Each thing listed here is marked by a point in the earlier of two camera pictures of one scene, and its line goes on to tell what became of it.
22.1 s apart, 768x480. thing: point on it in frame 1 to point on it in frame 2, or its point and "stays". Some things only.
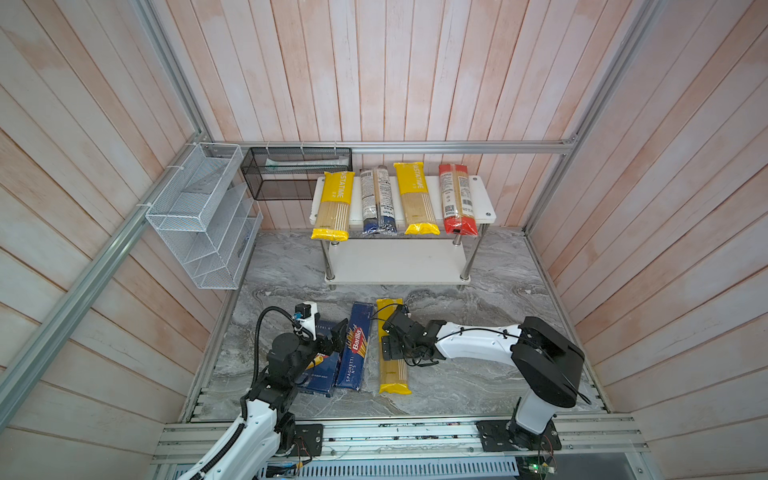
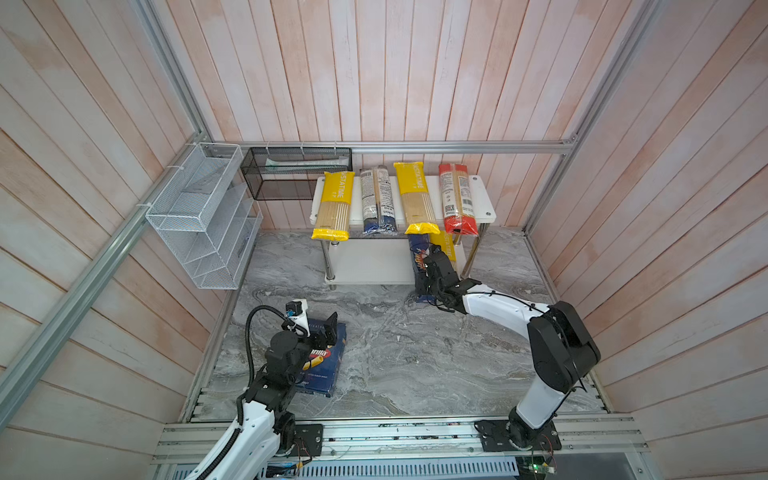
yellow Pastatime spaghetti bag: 419,214 stays
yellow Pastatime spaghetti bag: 393,373 to 444,239
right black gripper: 390,343 to 424,276
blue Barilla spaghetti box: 354,348 to 418,245
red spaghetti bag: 457,200 stays
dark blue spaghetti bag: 378,207 stays
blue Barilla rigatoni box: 322,373 stays
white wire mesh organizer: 208,216 stays
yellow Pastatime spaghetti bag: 332,218 stays
